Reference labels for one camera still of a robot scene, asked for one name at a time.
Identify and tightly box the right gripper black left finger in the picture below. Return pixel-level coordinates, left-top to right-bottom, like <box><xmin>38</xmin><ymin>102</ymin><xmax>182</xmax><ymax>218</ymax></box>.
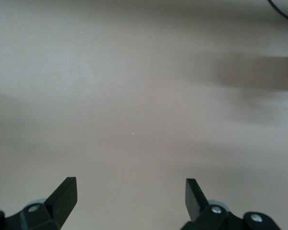
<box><xmin>4</xmin><ymin>176</ymin><xmax>78</xmax><ymax>230</ymax></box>

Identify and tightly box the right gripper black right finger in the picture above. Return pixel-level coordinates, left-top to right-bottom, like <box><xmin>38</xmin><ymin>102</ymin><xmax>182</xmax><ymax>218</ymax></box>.
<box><xmin>181</xmin><ymin>178</ymin><xmax>245</xmax><ymax>230</ymax></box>

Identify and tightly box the thin black cable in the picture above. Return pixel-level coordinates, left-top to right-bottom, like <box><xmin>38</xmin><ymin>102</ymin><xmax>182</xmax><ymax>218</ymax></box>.
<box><xmin>266</xmin><ymin>0</ymin><xmax>288</xmax><ymax>23</ymax></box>

